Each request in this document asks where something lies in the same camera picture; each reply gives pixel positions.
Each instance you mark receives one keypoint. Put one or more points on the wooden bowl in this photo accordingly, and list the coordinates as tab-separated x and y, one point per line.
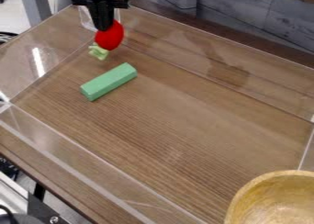
276	198

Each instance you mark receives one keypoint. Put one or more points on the red toy fruit green stem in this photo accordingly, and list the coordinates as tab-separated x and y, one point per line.
107	41

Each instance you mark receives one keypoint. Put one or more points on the green rectangular block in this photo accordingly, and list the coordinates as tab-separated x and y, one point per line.
109	81

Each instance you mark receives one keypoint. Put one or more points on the black equipment bottom left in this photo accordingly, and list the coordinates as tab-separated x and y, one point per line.
26	210

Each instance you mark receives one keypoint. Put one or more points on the grey post top left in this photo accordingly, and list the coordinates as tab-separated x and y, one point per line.
38	11

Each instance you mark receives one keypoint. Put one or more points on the clear acrylic tray enclosure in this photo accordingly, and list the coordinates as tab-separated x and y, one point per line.
159	151

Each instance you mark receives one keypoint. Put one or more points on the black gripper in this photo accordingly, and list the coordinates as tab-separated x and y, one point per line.
102	13

